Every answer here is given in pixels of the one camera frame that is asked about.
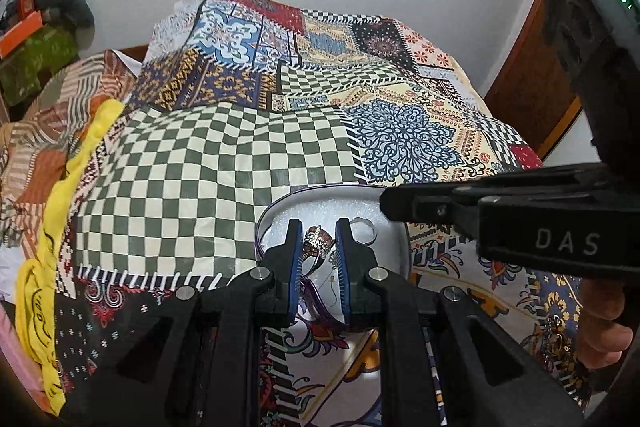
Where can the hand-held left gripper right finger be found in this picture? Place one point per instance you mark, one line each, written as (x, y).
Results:
(343, 274)

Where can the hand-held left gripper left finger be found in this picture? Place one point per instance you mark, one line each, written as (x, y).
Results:
(291, 274)

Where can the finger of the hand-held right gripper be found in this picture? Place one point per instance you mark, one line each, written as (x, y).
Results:
(430, 207)

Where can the white oval jewelry box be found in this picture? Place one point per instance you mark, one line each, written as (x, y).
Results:
(280, 227)

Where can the person's right hand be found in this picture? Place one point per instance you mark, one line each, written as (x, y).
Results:
(602, 332)

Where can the thin hook earring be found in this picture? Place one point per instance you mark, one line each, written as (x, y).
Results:
(331, 283)

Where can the purple ribbon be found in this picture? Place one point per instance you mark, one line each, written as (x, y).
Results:
(316, 303)

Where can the patchwork printed blanket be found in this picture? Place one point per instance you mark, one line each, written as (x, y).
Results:
(210, 167)

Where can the dark dangling earring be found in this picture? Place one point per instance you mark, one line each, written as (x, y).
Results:
(556, 332)

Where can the yellow cloth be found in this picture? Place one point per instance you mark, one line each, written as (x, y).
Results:
(55, 227)

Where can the brown striped blanket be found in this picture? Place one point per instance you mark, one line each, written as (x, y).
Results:
(45, 127)

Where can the green box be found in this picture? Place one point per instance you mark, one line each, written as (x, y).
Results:
(35, 62)

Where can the dark grey cushion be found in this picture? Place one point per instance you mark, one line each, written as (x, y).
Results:
(65, 4)

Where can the orange box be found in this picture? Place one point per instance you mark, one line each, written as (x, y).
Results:
(20, 34)

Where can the wooden door frame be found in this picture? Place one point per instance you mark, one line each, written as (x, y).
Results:
(537, 72)

